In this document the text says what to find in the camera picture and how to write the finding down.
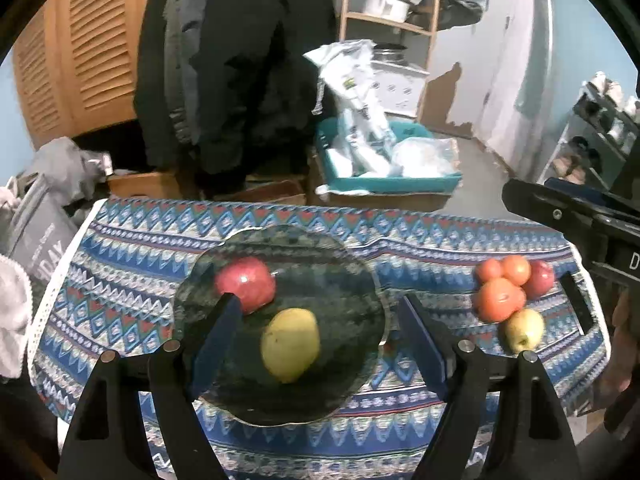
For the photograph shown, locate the white shoe rack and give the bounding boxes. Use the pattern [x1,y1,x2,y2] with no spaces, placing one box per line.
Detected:
[537,80,640,192]

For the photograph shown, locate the dark green glass plate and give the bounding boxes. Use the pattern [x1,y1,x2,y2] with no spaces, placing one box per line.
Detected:
[172,225,388,427]

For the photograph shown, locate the yellow green mango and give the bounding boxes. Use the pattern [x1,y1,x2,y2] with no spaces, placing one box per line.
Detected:
[261,308,321,385]

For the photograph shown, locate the small orange tangerine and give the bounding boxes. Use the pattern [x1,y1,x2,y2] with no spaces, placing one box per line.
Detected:
[475,259,503,283]

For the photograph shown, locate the metal pot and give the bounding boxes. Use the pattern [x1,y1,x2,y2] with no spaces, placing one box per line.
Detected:
[375,42,407,64]

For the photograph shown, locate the clear plastic bag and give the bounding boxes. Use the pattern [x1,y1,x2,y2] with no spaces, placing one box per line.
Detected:
[392,136,458,178]

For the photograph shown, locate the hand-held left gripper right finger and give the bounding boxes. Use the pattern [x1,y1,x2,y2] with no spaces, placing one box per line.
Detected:
[397,292,583,480]

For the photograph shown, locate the flat brown cardboard box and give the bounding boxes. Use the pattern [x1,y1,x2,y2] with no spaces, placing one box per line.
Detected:
[215,179,307,207]

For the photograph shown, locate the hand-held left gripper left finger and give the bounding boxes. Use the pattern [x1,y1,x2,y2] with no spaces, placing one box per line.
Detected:
[57,292,244,480]

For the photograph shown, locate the yellow green apple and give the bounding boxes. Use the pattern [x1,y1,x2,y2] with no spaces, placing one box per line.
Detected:
[504,308,546,354]

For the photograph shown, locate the white pot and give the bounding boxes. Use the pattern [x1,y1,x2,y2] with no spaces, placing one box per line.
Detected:
[364,0,413,23]

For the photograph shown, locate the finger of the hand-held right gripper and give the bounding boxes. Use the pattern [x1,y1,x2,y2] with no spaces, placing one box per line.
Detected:
[501,177,609,262]
[544,176,640,222]

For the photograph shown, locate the white cloth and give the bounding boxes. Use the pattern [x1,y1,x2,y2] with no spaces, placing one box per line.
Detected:
[0,255,32,378]

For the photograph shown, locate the grey hanging coat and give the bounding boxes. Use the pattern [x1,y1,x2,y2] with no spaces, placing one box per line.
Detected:
[162,0,241,161]

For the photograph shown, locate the black hanging coat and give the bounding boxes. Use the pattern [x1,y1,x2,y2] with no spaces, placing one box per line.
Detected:
[132,0,341,192]

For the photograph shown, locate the rows of shoes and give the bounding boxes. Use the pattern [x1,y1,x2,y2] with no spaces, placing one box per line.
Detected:
[550,72,640,183]

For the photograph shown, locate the red apple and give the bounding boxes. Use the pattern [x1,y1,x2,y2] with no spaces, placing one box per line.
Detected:
[215,257,277,315]
[522,260,556,301]

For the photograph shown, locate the blue patterned tablecloth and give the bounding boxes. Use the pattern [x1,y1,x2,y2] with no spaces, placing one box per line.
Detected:
[27,197,613,480]

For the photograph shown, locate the grey cloth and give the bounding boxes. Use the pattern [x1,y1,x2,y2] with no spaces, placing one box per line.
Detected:
[22,137,109,211]

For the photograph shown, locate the wooden box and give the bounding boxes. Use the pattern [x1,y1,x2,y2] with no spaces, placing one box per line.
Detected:
[107,170,182,201]

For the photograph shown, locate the wooden shelf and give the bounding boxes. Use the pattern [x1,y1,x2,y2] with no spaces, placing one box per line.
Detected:
[340,0,446,126]

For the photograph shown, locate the teal cardboard box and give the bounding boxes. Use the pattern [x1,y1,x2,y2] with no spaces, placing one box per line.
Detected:
[315,120,463,194]

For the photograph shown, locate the large orange persimmon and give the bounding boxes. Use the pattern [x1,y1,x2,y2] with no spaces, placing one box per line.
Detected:
[474,277,528,324]

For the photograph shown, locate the white printed rice bag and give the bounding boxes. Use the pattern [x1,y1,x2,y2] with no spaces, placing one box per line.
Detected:
[304,40,398,177]

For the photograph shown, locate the grey printed bag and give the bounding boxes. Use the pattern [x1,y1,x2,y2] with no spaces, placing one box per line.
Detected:
[0,175,82,286]

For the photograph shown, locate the wooden louvered cabinet doors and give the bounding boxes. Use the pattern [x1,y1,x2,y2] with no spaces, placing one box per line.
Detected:
[12,0,161,151]

